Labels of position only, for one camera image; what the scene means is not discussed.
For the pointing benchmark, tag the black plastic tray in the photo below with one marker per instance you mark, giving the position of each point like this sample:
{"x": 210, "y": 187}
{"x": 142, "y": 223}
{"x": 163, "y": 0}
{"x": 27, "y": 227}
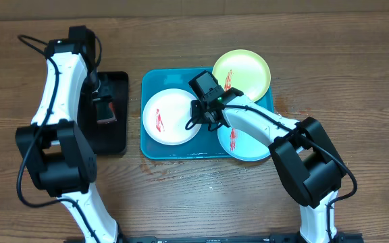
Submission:
{"x": 111, "y": 138}

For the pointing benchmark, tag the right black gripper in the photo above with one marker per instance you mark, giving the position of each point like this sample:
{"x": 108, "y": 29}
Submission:
{"x": 202, "y": 110}

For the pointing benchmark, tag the white plate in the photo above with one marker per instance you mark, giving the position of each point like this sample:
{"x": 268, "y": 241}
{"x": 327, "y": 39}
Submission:
{"x": 166, "y": 114}

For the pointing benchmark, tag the teal plastic tray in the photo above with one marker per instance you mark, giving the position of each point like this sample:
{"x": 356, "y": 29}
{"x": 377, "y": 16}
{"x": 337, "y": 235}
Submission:
{"x": 205, "y": 145}

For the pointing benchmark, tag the yellow plate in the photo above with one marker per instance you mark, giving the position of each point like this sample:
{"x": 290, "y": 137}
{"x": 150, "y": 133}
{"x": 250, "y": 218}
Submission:
{"x": 244, "y": 70}

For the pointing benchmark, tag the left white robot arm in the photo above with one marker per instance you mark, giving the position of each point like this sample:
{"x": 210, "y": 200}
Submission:
{"x": 55, "y": 152}

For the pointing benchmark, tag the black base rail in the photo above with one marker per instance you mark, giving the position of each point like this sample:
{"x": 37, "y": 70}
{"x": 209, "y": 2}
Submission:
{"x": 273, "y": 238}

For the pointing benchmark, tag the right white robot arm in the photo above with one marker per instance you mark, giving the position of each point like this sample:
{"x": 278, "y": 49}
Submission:
{"x": 309, "y": 167}

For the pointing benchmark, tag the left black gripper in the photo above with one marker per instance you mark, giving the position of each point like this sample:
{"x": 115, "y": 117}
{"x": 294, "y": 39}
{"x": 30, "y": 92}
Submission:
{"x": 90, "y": 98}

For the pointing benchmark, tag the light blue plate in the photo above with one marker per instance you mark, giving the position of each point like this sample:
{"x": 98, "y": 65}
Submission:
{"x": 241, "y": 146}

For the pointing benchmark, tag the pink cleaning sponge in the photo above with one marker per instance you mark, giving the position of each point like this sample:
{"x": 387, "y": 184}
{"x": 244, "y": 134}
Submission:
{"x": 105, "y": 112}

